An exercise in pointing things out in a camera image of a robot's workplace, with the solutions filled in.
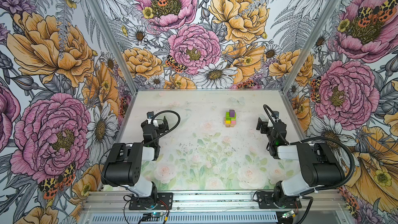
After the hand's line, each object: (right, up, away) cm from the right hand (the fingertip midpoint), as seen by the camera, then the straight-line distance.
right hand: (267, 122), depth 94 cm
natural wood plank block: (-21, -3, +6) cm, 22 cm away
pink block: (-19, -1, +6) cm, 20 cm away
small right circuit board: (0, -40, -22) cm, 46 cm away
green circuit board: (-62, -41, -21) cm, 77 cm away
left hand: (-65, +1, 0) cm, 65 cm away
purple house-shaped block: (-21, +5, +2) cm, 22 cm away
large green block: (-22, +2, +5) cm, 23 cm away
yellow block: (-22, 0, +6) cm, 23 cm away
